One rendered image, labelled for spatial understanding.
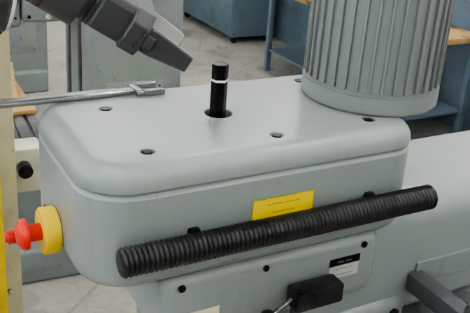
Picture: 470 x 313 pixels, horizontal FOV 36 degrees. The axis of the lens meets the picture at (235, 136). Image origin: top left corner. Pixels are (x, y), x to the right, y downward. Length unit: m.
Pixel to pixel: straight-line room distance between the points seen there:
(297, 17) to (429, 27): 7.43
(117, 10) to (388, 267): 0.55
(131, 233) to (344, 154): 0.29
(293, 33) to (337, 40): 7.52
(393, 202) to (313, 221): 0.13
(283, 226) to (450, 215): 0.36
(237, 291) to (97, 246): 0.21
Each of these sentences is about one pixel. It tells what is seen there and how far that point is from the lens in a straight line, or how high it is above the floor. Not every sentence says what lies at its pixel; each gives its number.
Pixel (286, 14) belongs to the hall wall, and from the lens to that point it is 8.61.
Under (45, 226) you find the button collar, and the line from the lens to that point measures 0.92.
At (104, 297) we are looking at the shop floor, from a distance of 3.87.
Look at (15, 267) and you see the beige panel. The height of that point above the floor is 0.59.
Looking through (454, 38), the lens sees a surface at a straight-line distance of 6.00.
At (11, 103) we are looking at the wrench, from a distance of 0.97.
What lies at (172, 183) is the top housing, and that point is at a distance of 0.82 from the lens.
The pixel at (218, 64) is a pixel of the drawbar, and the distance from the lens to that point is 0.94.
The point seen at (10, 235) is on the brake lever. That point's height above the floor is 1.71.
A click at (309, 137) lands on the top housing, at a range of 0.91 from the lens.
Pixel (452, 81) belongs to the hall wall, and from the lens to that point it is 6.58.
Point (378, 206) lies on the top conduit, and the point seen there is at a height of 1.80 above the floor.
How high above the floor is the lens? 2.23
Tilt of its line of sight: 23 degrees down
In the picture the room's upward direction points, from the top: 4 degrees clockwise
